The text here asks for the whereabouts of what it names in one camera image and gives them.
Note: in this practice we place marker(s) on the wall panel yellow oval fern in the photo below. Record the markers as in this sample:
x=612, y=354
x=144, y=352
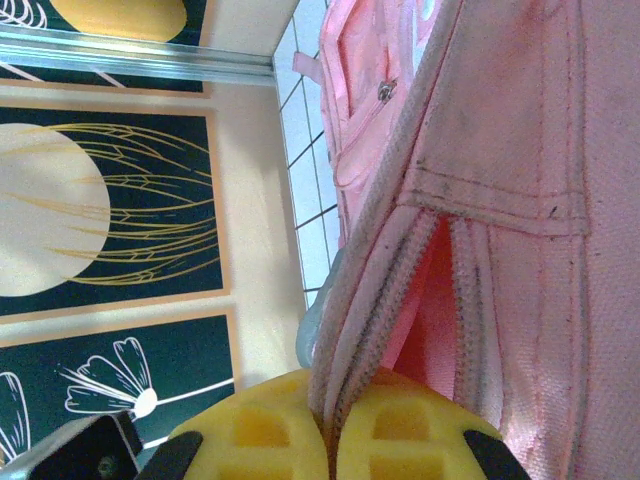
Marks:
x=125, y=12

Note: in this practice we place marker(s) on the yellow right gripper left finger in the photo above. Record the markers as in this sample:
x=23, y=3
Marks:
x=215, y=425

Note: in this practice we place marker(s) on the wall panel with pink flowers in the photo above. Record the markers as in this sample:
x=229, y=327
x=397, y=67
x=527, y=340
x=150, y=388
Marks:
x=190, y=360

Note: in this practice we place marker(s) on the pink student backpack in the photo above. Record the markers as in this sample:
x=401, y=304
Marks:
x=500, y=125

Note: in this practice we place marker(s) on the aluminium corner post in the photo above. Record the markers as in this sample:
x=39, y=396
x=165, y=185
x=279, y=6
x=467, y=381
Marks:
x=125, y=55

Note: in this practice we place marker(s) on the wall panel cream circle gold lines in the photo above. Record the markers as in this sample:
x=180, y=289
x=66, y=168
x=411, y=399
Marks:
x=50, y=210

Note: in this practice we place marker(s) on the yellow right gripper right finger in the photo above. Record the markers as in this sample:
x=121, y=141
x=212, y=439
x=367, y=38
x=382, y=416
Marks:
x=445, y=425

